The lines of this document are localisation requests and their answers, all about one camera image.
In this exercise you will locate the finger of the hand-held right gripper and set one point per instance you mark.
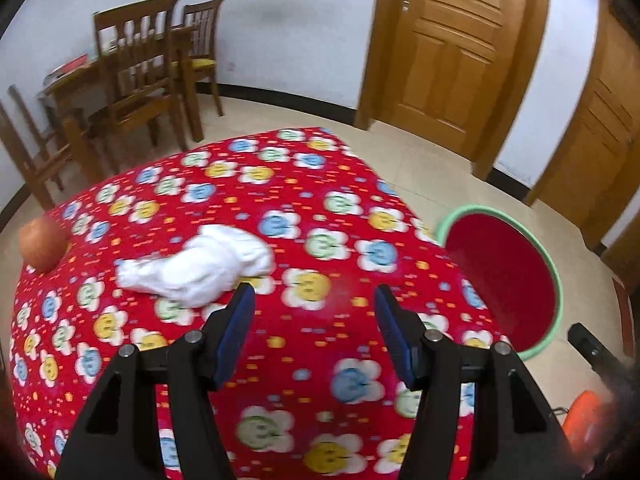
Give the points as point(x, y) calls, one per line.
point(592, 352)

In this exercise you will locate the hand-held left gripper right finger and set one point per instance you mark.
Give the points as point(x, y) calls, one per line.
point(395, 335)

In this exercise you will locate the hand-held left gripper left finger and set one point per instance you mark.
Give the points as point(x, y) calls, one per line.
point(235, 335)

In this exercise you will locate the white cloth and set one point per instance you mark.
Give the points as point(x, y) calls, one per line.
point(210, 265)

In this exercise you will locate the green rimmed red basin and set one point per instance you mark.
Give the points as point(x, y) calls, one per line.
point(500, 280)

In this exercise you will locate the orange plastic stool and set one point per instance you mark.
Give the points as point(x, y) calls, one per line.
point(587, 420)

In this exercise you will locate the red smiley flower tablecloth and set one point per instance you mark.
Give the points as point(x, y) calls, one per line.
point(310, 200)

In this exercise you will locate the orange round fruit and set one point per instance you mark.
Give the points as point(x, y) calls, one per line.
point(44, 245)

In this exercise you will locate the wooden panel door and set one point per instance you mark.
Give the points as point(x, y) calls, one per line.
point(595, 135)
point(450, 50)

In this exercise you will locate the wooden slat back chair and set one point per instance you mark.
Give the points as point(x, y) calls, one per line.
point(140, 75)
point(22, 160)
point(37, 125)

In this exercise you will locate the wooden dining table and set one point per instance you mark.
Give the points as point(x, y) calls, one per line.
point(70, 95)

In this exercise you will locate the wooden chair with yellow cushion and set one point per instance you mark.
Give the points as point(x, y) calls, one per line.
point(202, 40)

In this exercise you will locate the red flat packet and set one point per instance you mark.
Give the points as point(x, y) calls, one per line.
point(71, 65)

